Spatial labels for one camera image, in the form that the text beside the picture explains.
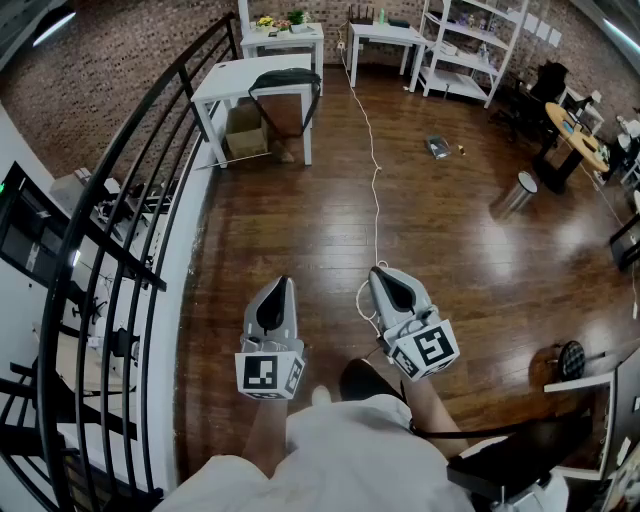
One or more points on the yellow flower pot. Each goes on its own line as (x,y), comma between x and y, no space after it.
(265,22)

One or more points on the person's white shoe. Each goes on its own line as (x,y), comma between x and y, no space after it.
(320,395)

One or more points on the round wooden table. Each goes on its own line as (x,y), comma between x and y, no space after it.
(582,145)

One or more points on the black stool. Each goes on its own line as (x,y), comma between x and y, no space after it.
(627,245)

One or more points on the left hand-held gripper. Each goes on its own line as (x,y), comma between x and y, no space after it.
(260,372)

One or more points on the person's white shirt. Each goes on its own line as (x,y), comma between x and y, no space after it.
(345,460)

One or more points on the white table with flower pots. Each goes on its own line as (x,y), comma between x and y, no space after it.
(300,39)

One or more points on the white table with round grommet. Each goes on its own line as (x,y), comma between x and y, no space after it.
(235,75)

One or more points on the green bottle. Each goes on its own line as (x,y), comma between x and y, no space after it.
(382,16)

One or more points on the pink flower pot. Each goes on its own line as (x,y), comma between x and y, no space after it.
(283,25)

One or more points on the black office chair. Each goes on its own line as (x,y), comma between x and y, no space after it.
(545,87)

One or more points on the person's black trousers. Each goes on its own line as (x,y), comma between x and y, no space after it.
(365,380)

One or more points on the round black perforated disc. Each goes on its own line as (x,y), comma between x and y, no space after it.
(571,360)

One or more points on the black case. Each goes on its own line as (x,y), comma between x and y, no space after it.
(520,450)

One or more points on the black backpack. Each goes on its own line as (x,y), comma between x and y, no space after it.
(285,79)

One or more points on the black router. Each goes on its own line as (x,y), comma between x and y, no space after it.
(361,19)

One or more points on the person's left forearm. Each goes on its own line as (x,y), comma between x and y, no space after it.
(267,435)

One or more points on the green potted plant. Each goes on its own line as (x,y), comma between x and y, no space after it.
(298,20)

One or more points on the thin metal rod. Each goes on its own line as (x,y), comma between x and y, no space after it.
(235,161)

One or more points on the cardboard box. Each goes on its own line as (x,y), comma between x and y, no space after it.
(246,135)

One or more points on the person's right forearm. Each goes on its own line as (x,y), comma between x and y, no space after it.
(432,415)

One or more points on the white table with black router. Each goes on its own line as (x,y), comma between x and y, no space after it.
(380,34)

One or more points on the white open shelf unit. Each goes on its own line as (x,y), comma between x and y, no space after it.
(452,80)

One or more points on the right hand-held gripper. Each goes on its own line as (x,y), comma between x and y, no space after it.
(425,347)

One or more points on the black metal railing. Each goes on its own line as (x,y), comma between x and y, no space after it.
(70,235)

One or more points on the steel trash can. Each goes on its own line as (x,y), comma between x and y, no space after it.
(515,195)

